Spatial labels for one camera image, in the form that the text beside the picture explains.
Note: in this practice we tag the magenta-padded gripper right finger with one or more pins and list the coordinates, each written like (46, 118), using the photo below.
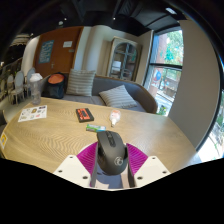
(151, 168)

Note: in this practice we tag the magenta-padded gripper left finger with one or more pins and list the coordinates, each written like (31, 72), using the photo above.
(71, 168)

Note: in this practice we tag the black computer mouse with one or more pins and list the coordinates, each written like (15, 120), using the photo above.
(111, 151)

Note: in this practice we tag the small green packet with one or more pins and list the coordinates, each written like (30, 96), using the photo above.
(96, 127)

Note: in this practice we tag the black and red box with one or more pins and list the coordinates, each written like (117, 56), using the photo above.
(84, 115)

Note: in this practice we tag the small plastic-wrapped white packet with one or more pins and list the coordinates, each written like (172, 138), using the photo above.
(115, 117)

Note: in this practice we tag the white printed sticker sheet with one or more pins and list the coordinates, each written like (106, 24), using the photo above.
(32, 113)

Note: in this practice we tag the yellow sticker on table edge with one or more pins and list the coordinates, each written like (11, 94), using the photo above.
(3, 140)

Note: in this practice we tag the grey curved sofa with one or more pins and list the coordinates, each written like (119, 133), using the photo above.
(140, 91)

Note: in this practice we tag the striped grey cushion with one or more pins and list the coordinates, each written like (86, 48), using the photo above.
(117, 97)

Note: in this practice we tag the black bag with orange top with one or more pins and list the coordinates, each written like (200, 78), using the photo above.
(55, 86)

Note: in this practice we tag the clear bottle with white lid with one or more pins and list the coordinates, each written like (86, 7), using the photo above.
(35, 91)

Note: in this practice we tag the striped beige cushion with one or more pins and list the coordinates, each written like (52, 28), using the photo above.
(80, 82)

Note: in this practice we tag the group of white chairs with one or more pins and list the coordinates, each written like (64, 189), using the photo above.
(18, 85)

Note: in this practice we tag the black-framed window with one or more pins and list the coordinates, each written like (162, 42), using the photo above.
(165, 65)

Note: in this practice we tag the brown wooden door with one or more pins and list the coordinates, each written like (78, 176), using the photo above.
(61, 60)

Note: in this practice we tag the arched wooden display cabinet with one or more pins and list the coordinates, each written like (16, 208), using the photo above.
(124, 59)

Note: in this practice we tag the blue poster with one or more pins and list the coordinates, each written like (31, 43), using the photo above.
(46, 51)

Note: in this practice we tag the white paper notice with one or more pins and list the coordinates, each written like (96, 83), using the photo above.
(67, 44)

